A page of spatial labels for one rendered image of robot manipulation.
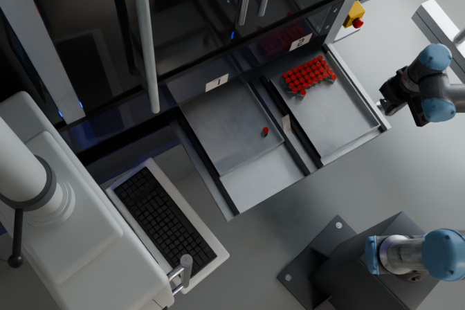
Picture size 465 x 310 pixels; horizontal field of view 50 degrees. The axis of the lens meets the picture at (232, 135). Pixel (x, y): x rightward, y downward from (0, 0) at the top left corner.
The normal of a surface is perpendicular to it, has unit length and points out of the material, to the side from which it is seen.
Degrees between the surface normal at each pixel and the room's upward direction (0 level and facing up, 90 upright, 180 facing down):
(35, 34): 90
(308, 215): 0
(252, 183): 0
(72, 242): 0
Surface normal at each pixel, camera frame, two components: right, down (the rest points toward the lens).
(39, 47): 0.51, 0.82
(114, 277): 0.10, -0.36
